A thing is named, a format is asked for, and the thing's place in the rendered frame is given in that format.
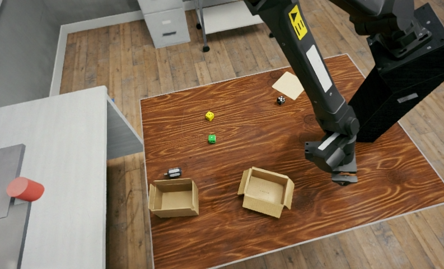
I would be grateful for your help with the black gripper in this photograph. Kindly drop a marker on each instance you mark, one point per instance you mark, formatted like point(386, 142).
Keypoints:
point(348, 167)

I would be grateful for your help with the yellow die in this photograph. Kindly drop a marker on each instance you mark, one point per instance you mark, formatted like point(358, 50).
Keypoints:
point(209, 116)

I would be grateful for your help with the beige mat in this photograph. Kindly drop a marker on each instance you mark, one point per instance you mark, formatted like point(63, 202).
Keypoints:
point(289, 85)

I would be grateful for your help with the green die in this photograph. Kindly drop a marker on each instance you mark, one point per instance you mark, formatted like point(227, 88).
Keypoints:
point(212, 139)

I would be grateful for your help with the black die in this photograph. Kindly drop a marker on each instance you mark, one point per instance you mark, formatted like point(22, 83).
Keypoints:
point(280, 100)

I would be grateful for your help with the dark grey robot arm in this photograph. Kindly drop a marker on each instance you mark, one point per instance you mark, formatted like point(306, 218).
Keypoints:
point(401, 34)

